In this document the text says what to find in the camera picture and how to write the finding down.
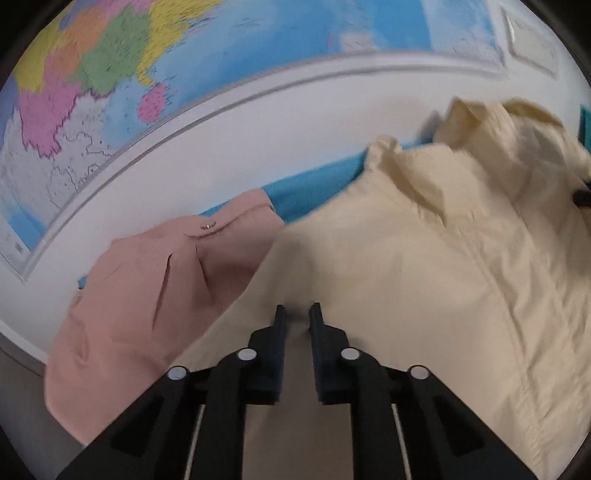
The teal perforated rack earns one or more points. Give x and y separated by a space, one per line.
586 129

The white wall socket plate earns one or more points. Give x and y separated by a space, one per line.
531 41

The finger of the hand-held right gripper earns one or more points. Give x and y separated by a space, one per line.
582 197

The colourful wall map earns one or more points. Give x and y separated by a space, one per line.
277 27

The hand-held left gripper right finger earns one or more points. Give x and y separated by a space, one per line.
316 323

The cream jacket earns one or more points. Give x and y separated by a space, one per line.
392 277

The pink garment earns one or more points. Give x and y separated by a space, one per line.
138 300

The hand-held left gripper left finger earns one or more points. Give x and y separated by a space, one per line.
279 323

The blue blanket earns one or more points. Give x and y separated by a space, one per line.
314 184

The grey cabinet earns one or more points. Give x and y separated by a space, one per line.
23 406

